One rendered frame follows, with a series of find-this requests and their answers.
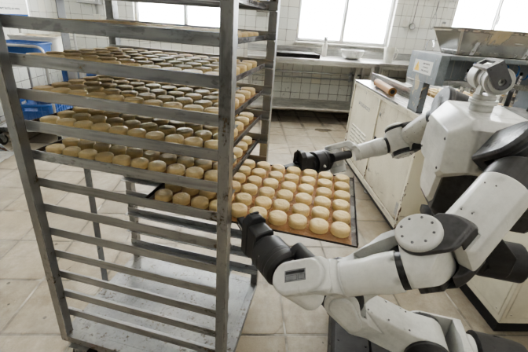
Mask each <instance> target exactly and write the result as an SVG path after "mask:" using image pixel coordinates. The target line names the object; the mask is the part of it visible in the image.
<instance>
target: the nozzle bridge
mask: <svg viewBox="0 0 528 352"><path fill-rule="evenodd" d="M486 58H487V57H471V56H460V55H453V54H448V53H441V52H435V51H424V50H413V51H412V54H411V57H410V62H409V67H408V71H407V74H406V76H408V77H409V78H412V79H414V80H413V84H412V89H411V93H410V96H409V102H408V105H407V109H409V110H411V111H413V112H415V113H422V112H423V110H424V104H425V101H426V98H427V93H428V90H429V86H430V85H432V86H461V87H473V86H471V85H470V84H469V83H468V81H467V82H465V81H463V79H464V74H465V72H466V71H467V69H468V68H469V69H471V68H472V67H473V64H474V62H475V63H477V62H479V61H482V60H484V59H486ZM495 59H499V60H503V61H505V63H506V64H508V66H509V68H510V69H511V70H512V71H513V72H514V73H515V75H517V73H518V70H519V67H520V71H519V74H518V76H517V77H516V81H517V78H518V77H519V75H520V72H523V75H522V76H523V77H522V78H523V79H524V78H526V77H527V75H528V66H527V65H528V60H515V59H504V58H495ZM517 65H519V67H518V66H517ZM516 81H515V83H516ZM512 88H515V90H518V91H519V92H518V93H517V96H516V99H515V102H514V104H513V106H512V107H515V108H524V109H527V108H528V77H527V79H525V80H522V81H521V83H520V85H516V84H515V85H514V86H513V87H512Z"/></svg>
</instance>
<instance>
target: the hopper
mask: <svg viewBox="0 0 528 352"><path fill-rule="evenodd" d="M433 28H434V31H435V34H436V37H437V40H438V45H439V49H440V51H441V53H448V54H453V55H460V56H471V57H492V58H504V59H515V60H526V61H528V32H521V31H502V30H491V29H481V28H470V27H433Z"/></svg>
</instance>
